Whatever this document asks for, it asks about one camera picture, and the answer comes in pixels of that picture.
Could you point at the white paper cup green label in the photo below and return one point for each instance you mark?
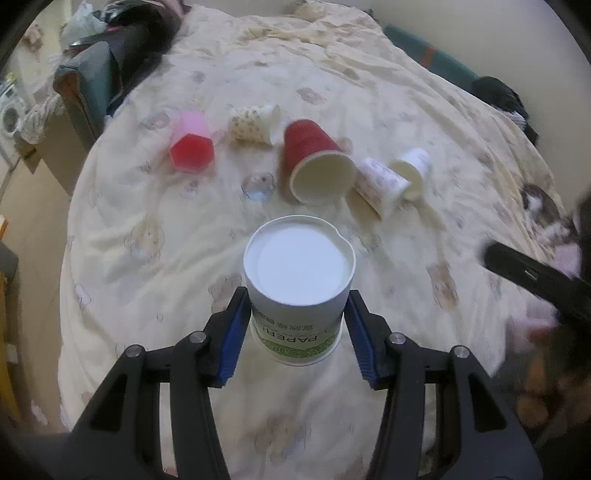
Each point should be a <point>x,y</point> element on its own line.
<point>298,272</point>

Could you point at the cream printed blanket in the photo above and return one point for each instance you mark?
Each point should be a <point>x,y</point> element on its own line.
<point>152,258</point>

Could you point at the green cushion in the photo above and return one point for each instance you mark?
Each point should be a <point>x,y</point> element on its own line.
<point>427,53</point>

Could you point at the dark cloth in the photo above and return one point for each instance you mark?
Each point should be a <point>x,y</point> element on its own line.
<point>505,99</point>

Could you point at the patterned paper cup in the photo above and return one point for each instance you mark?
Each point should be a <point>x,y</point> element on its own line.
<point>251,123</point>
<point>378,182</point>

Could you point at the dark green chair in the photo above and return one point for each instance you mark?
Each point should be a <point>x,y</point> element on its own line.
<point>90,87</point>

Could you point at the plain white paper cup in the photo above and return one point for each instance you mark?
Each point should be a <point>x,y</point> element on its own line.
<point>415,170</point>

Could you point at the pink plastic cup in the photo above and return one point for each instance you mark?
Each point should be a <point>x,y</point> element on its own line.
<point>191,147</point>

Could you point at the red paper cup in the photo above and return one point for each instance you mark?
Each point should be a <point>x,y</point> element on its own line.
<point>307,143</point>

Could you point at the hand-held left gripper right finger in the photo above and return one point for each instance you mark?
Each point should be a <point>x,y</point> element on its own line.
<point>363,344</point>

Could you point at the black clothes pile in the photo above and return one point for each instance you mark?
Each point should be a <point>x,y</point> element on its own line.
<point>138,27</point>

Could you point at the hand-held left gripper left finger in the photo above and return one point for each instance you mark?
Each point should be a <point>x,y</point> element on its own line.
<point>232,339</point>

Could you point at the clear plastic cup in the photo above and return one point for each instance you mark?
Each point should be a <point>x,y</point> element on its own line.
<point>258,185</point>

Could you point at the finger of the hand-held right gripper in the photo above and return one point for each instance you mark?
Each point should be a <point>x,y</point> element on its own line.
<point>531,274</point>

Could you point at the white washing machine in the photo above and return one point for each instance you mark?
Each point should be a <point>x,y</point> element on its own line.
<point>9,117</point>

